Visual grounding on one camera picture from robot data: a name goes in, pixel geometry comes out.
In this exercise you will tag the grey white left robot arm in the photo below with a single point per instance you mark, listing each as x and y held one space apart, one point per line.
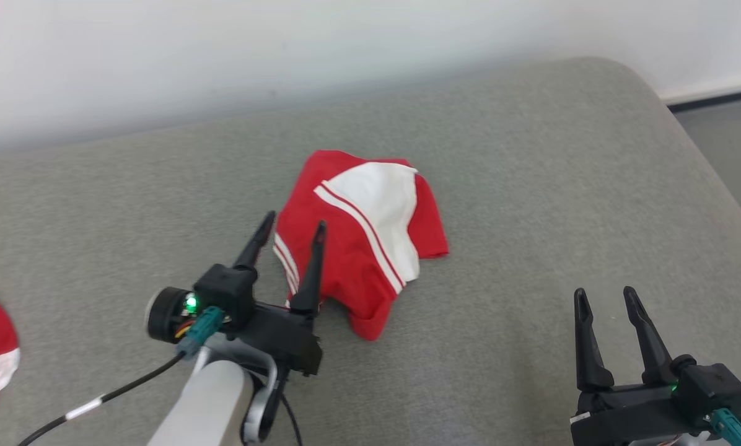
209 402

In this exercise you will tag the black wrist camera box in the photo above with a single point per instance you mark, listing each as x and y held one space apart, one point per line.
711 390
225 291

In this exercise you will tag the red jersey with black number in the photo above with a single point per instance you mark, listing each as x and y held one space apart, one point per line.
358 266

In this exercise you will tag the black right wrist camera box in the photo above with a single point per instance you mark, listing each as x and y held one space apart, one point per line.
711 390

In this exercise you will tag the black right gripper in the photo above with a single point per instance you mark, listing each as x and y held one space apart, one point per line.
631 415

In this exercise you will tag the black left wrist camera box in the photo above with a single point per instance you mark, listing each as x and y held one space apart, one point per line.
225 291

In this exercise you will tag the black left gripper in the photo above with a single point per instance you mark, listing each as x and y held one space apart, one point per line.
284 337

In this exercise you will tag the wall baseboard strip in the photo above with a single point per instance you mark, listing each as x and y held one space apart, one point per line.
717 94

